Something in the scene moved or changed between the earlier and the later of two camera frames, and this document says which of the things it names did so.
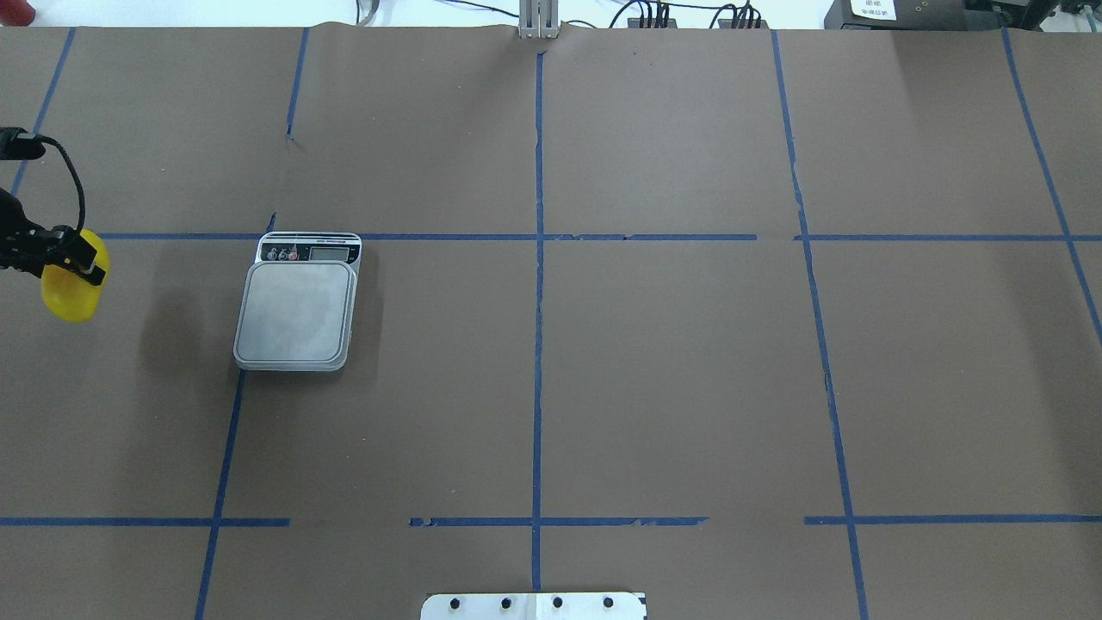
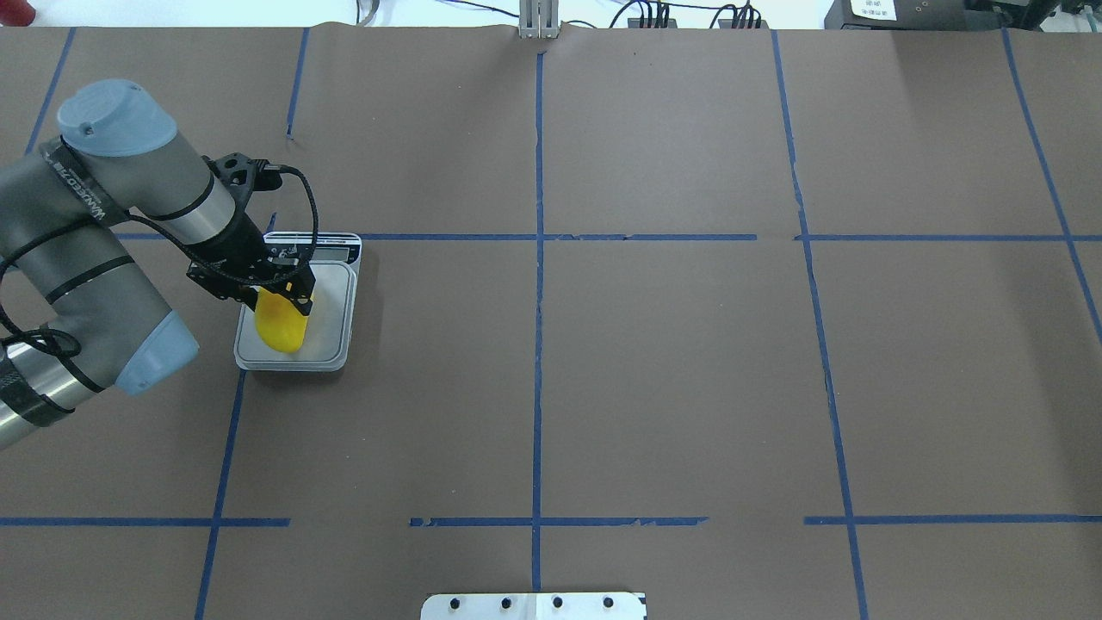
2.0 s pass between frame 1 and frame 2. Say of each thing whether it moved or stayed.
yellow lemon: moved
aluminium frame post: stayed
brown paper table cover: stayed
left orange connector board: stayed
